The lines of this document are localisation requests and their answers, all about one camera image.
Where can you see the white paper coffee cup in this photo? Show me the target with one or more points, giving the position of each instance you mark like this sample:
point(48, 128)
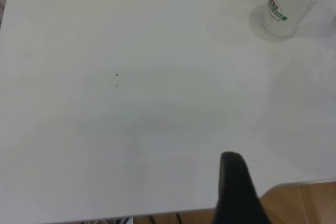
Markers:
point(291, 9)

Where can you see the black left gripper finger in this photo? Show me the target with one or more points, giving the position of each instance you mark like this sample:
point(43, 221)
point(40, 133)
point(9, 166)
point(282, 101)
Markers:
point(236, 195)

